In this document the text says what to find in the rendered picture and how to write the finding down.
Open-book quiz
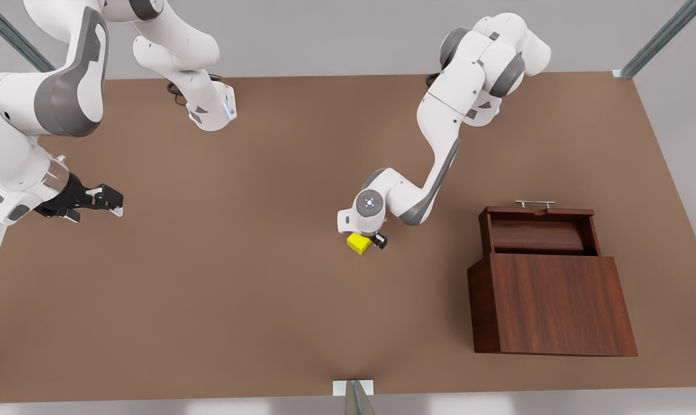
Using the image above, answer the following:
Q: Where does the silver frame post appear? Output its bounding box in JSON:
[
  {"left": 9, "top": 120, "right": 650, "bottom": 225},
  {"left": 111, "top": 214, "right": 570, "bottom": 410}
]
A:
[
  {"left": 0, "top": 0, "right": 55, "bottom": 73},
  {"left": 611, "top": 0, "right": 696, "bottom": 80},
  {"left": 332, "top": 380, "right": 376, "bottom": 415}
]

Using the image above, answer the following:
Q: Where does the brown wooden drawer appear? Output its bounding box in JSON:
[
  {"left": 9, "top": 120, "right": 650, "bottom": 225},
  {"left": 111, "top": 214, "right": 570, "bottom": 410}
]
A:
[{"left": 478, "top": 206, "right": 603, "bottom": 258}]

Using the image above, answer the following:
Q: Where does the yellow square block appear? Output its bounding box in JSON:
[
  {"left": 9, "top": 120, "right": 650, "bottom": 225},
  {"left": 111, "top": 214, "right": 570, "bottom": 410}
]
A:
[{"left": 347, "top": 232, "right": 373, "bottom": 256}]

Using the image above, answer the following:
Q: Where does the brown wooden cabinet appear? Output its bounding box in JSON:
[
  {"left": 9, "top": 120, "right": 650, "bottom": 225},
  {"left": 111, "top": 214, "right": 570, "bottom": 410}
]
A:
[{"left": 467, "top": 254, "right": 639, "bottom": 357}]

